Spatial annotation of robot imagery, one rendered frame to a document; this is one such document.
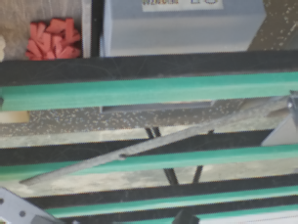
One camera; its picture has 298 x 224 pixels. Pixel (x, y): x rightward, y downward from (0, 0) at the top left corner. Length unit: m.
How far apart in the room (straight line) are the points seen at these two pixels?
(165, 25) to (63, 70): 0.26
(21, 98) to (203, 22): 0.33
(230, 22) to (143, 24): 0.13
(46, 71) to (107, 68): 0.06
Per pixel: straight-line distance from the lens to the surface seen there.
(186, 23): 0.70
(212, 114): 1.30
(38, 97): 0.47
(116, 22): 0.67
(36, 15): 0.81
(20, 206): 0.47
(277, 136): 0.71
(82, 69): 0.47
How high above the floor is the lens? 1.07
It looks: 23 degrees down
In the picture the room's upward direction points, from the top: 172 degrees clockwise
